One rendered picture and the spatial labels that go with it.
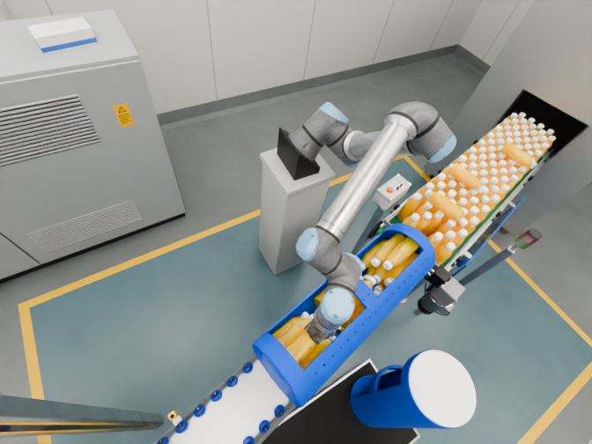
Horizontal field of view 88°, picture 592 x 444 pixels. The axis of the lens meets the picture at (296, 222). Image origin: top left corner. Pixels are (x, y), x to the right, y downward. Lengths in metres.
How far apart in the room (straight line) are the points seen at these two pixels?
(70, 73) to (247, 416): 1.70
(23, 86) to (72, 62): 0.24
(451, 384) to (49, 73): 2.22
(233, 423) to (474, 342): 2.08
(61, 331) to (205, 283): 0.99
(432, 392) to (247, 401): 0.74
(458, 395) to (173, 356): 1.75
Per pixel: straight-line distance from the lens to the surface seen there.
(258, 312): 2.46
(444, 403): 1.52
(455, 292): 1.94
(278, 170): 1.72
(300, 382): 1.16
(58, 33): 2.00
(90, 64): 1.91
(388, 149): 1.01
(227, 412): 1.43
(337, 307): 0.90
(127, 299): 2.66
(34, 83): 1.93
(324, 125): 1.59
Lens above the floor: 2.35
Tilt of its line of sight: 56 degrees down
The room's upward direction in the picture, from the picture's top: 13 degrees clockwise
